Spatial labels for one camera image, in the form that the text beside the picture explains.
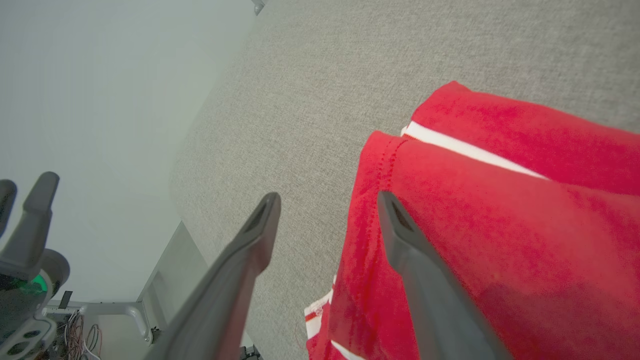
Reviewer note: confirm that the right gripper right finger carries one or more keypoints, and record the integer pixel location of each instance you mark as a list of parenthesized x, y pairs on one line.
[(440, 310)]

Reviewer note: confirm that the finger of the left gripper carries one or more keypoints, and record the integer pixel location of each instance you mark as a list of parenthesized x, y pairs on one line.
[(6, 205), (30, 235)]

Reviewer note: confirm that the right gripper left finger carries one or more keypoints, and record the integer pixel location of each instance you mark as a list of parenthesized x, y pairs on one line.
[(225, 300)]

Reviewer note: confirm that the red Bulls basketball jersey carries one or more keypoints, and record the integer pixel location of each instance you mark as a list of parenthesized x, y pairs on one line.
[(550, 240)]

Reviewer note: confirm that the grey metal tube frame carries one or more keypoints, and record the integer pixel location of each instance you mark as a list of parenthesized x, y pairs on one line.
[(120, 310)]

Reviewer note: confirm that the grey fabric sofa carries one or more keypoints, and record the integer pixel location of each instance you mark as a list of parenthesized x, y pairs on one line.
[(325, 75)]

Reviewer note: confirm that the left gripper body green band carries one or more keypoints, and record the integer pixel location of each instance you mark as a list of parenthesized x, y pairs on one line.
[(20, 320)]

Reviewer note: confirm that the grey metal foot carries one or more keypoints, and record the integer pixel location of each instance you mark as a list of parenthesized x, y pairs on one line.
[(258, 6)]

